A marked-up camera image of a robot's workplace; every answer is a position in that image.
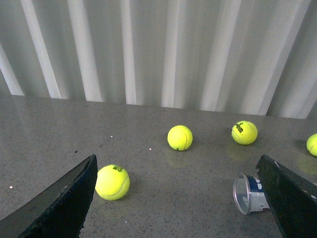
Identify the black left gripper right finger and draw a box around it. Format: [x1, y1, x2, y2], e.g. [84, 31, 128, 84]
[257, 155, 317, 238]

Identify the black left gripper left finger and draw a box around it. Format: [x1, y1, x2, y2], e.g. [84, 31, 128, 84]
[0, 154, 98, 238]

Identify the clear plastic tennis ball can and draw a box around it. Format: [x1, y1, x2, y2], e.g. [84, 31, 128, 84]
[233, 174, 269, 215]

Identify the tennis ball far right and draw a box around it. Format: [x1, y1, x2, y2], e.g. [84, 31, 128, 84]
[306, 133, 317, 156]

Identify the tennis ball far left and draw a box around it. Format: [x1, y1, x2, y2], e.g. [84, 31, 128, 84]
[95, 165, 130, 201]

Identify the tennis ball with Wilson logo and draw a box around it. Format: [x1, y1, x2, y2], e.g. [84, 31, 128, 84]
[231, 120, 258, 145]

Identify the white pleated curtain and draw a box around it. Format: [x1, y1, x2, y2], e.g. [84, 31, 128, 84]
[0, 0, 317, 119]

